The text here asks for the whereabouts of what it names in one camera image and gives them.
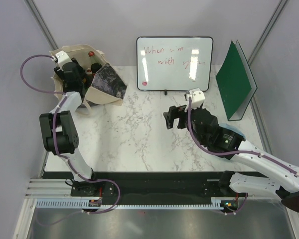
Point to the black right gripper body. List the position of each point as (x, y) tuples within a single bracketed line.
[(183, 122)]

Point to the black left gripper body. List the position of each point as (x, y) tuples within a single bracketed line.
[(82, 72)]

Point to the Coca-Cola glass bottle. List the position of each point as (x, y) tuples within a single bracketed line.
[(95, 64)]

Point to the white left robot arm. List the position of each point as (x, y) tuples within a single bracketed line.
[(58, 129)]

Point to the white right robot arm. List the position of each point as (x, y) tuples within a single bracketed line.
[(279, 179)]

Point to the beige canvas tote bag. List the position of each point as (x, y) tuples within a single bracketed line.
[(105, 87)]

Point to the light blue face mask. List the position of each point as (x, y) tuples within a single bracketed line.
[(232, 128)]

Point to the green folder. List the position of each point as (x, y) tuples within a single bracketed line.
[(235, 82)]

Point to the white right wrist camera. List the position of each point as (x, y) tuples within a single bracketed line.
[(197, 98)]

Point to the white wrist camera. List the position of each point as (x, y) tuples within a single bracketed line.
[(197, 98), (61, 58)]

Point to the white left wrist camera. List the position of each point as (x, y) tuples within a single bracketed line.
[(61, 58)]

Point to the small whiteboard black frame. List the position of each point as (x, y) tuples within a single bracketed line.
[(174, 63)]

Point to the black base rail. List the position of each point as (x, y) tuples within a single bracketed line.
[(153, 187)]

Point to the white slotted cable duct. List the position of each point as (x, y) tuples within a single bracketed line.
[(88, 204)]

